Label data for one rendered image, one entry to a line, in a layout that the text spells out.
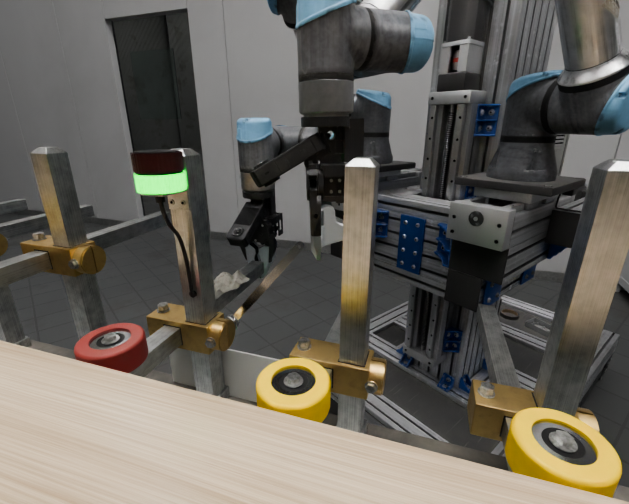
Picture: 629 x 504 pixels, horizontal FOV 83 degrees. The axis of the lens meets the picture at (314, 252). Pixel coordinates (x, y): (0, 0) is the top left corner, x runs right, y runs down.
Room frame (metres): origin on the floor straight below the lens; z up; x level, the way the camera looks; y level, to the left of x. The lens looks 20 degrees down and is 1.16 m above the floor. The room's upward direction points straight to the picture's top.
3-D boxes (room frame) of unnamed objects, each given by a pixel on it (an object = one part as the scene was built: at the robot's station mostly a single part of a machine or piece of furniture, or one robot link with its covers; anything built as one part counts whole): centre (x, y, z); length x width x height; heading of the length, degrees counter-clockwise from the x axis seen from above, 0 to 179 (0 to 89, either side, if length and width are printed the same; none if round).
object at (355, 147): (0.53, -0.03, 1.11); 0.09 x 0.08 x 0.12; 92
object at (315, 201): (0.51, 0.00, 1.05); 0.05 x 0.02 x 0.09; 2
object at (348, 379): (0.43, -0.04, 0.83); 0.14 x 0.06 x 0.05; 72
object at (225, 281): (0.65, 0.17, 0.87); 0.09 x 0.07 x 0.02; 162
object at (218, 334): (0.50, 0.20, 0.85); 0.14 x 0.06 x 0.05; 72
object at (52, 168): (0.58, 0.42, 0.89); 0.04 x 0.04 x 0.48; 72
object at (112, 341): (0.39, 0.26, 0.85); 0.08 x 0.08 x 0.11
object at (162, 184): (0.45, 0.20, 1.09); 0.06 x 0.06 x 0.02
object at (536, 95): (0.89, -0.52, 1.20); 0.13 x 0.12 x 0.14; 24
